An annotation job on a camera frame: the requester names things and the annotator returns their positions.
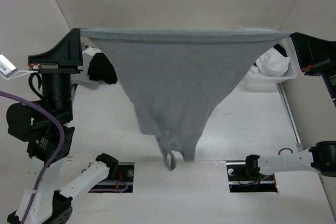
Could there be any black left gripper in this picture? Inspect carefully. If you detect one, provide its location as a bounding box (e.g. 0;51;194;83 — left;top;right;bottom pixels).
31;26;86;122

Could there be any grey tank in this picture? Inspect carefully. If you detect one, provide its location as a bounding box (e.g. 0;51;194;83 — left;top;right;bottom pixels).
80;28;290;170
71;73;100;90

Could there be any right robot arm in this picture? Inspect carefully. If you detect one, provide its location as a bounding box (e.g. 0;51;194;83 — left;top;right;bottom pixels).
243;33;335;180

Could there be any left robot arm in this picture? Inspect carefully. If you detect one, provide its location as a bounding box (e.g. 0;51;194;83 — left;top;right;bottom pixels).
1;28;118;223

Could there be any folded white tank top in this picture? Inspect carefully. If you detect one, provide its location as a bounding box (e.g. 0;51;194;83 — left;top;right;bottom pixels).
82;47;102;61

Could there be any black tank top in basket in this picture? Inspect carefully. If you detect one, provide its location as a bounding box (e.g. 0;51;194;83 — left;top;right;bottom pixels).
273;44;288;57

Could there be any folded grey tank top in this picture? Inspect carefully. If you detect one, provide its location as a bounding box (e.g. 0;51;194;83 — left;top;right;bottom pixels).
71;73;100;90

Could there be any folded black tank top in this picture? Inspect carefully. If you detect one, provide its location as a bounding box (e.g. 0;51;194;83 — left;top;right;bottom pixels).
87;52;118;84

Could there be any white tank top in basket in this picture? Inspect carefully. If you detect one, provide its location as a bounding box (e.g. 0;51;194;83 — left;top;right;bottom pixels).
249;48;290;77

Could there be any white plastic laundry basket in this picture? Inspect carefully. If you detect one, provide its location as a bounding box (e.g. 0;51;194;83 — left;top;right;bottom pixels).
242;38;299;87

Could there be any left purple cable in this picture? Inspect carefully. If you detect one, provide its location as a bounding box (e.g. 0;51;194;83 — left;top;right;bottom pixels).
0;90;129;224

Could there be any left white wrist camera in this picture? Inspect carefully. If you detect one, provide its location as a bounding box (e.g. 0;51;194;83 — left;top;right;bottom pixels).
0;54;34;80

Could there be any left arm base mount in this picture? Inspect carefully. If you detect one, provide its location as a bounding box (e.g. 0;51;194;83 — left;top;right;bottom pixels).
89;163;135;193

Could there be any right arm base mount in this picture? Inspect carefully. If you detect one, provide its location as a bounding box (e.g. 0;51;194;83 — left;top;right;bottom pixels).
226;162;278;193

